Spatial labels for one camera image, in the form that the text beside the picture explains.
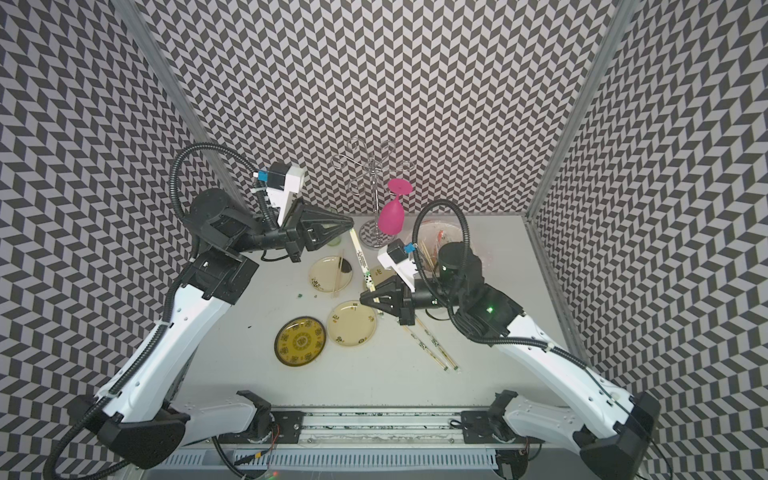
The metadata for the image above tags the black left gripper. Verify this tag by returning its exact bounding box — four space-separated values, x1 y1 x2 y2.
228 198 352 264

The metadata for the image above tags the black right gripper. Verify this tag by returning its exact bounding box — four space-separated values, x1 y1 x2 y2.
360 276 465 329

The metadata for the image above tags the chopsticks pair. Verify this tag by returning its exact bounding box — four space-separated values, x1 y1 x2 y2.
349 228 375 292
332 250 345 298
401 326 448 371
416 318 460 371

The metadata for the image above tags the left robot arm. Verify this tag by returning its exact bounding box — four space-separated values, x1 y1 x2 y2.
43 188 354 479

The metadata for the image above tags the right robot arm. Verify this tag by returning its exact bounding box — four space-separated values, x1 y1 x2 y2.
360 240 660 479

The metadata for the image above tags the cream plate near chopsticks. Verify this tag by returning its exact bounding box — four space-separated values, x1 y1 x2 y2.
326 301 378 347

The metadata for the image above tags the cream plate back right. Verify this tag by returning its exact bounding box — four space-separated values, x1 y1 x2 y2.
370 265 396 289

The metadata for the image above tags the cream plate back left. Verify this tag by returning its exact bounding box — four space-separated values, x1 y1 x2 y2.
309 256 353 293

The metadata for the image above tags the pink plastic goblet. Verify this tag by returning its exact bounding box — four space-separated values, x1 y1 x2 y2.
377 178 413 236

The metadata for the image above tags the metal cup rack stand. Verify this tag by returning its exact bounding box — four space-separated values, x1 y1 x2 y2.
331 136 415 249

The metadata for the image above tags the yellow dark patterned plate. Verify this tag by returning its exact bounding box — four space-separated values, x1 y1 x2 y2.
273 316 327 367

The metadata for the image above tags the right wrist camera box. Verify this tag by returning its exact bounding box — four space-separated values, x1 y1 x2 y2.
377 238 418 292

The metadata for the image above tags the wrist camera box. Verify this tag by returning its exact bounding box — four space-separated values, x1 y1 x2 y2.
377 238 418 292
253 161 307 226

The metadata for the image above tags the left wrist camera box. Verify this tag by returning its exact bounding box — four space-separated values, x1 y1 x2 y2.
253 161 307 226

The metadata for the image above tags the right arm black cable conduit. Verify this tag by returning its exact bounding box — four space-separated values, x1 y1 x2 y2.
411 199 673 480

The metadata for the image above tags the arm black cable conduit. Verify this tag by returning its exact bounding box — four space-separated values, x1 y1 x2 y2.
411 199 673 480
41 142 277 480

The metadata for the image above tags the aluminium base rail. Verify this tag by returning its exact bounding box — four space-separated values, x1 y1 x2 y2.
143 407 577 480

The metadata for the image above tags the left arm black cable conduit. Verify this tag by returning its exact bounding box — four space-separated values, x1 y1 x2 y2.
41 142 277 480

